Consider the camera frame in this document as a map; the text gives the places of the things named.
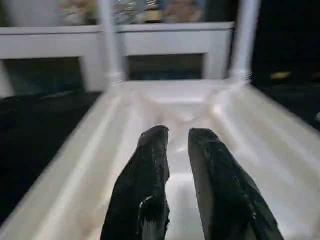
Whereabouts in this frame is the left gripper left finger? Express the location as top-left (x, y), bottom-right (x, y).
top-left (100, 125), bottom-right (171, 240)

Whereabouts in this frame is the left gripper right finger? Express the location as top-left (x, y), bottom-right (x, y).
top-left (187, 127), bottom-right (285, 240)

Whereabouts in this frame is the white plastic table top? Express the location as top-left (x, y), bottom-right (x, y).
top-left (0, 76), bottom-right (320, 240)

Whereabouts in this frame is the white plastic table leg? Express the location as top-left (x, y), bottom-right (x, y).
top-left (97, 0), bottom-right (126, 87)
top-left (229, 0), bottom-right (262, 84)

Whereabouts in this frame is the black work mat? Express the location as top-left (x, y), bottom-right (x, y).
top-left (0, 70), bottom-right (320, 228)

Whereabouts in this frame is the dark cabinet with yellow label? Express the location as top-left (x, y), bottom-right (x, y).
top-left (250, 0), bottom-right (320, 91)

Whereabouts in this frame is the white cabinet with glass doors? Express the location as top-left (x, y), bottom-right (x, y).
top-left (0, 0), bottom-right (237, 98)

